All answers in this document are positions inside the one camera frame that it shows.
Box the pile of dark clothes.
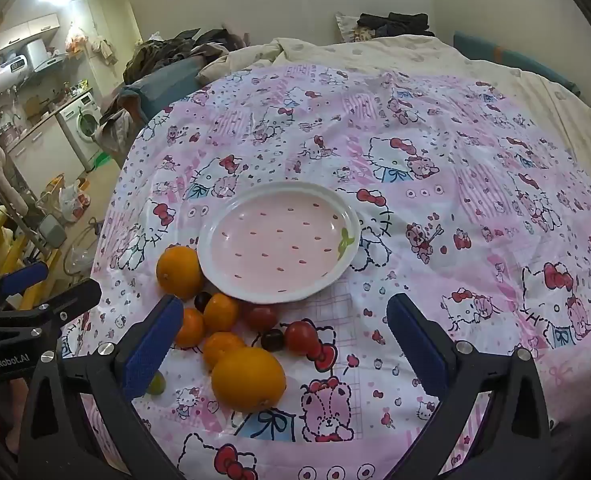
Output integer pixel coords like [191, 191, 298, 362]
[357, 11, 436, 39]

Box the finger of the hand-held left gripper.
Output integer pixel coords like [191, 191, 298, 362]
[21, 278, 102, 327]
[0, 260, 49, 311]

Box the white plastic bag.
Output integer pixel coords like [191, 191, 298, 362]
[56, 180, 94, 224]

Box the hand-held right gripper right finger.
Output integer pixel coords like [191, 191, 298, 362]
[386, 292, 552, 480]

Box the large orange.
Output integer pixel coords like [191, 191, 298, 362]
[211, 346, 287, 413]
[156, 245, 206, 301]

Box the patterned pillow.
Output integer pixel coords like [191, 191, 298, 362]
[335, 11, 376, 44]

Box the teal cushion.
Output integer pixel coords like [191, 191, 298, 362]
[453, 30, 582, 98]

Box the white wall cabinet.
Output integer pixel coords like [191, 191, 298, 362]
[0, 12, 61, 52]

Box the pink strawberry-pattern plate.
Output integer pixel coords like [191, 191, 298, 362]
[196, 181, 362, 305]

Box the white water heater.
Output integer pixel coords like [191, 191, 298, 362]
[0, 52, 32, 103]

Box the blue sofa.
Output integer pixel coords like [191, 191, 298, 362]
[119, 55, 217, 123]

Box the white washing machine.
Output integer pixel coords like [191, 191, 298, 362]
[56, 91, 104, 172]

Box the beige duvet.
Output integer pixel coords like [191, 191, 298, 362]
[195, 34, 591, 181]

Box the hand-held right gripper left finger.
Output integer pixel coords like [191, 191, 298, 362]
[16, 294, 186, 480]

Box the pink cartoon printed blanket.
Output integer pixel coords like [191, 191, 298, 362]
[58, 62, 591, 480]

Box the heap of clothes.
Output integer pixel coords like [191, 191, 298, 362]
[122, 29, 252, 86]

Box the small mandarin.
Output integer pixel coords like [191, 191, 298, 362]
[174, 307, 206, 349]
[202, 331, 247, 372]
[203, 292, 240, 333]

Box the kitchen counter cabinet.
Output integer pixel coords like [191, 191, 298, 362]
[4, 110, 87, 197]

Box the hanging orange plastic bag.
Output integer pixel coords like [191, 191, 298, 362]
[64, 22, 90, 57]

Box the red cherry tomato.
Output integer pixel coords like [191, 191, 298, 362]
[284, 321, 321, 357]
[245, 305, 278, 332]

